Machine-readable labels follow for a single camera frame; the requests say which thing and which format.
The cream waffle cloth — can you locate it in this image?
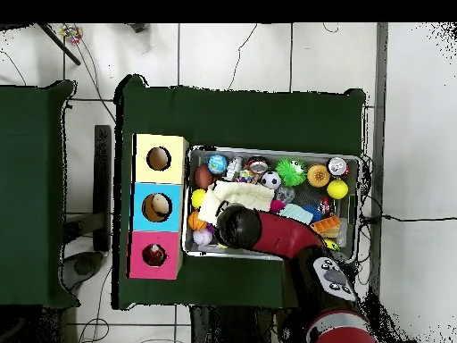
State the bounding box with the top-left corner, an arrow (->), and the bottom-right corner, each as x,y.
197,180 -> 276,226

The light blue waffle cloth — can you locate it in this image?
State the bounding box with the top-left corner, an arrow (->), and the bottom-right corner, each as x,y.
278,203 -> 314,225

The tiger striped plush toy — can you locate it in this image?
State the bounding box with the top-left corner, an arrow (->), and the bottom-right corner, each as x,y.
142,243 -> 168,267

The wooden box with three holes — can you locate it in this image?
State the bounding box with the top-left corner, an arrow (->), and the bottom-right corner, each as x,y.
126,133 -> 189,280

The blue globe ball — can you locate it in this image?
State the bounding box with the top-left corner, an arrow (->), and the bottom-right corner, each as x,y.
207,154 -> 229,175

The brown toy football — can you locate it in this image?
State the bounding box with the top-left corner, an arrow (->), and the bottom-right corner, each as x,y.
194,164 -> 214,189

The yellow ball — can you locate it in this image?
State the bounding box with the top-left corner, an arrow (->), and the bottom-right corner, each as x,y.
191,188 -> 207,209

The black and white soccer ball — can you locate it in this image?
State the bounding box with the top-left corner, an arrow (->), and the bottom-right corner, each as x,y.
261,170 -> 282,190

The orange toy basketball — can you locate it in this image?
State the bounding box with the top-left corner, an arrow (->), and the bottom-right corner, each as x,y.
187,210 -> 208,231

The green spiky toy with eyes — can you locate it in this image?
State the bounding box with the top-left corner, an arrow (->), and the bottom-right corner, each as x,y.
275,157 -> 308,188

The dark green table cloth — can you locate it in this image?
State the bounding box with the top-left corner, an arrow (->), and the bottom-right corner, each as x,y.
112,73 -> 367,317

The toy burger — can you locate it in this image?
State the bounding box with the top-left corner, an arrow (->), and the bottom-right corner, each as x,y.
307,163 -> 331,188

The silver drink can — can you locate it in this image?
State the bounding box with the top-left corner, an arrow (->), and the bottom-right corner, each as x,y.
327,156 -> 349,177

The dark green side table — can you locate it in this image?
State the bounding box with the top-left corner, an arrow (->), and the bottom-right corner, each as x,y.
0,79 -> 80,309

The small colourful toy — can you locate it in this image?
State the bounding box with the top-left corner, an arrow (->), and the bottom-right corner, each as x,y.
59,24 -> 84,46

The black pole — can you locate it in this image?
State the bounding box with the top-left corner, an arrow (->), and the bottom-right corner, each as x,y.
37,23 -> 82,66

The wire mesh bin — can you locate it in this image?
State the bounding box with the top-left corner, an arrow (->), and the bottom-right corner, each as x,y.
181,146 -> 363,264

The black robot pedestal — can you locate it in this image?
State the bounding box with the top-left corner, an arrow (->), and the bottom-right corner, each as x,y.
190,305 -> 287,343

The black cable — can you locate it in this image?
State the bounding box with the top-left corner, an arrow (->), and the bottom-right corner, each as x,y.
358,213 -> 457,224

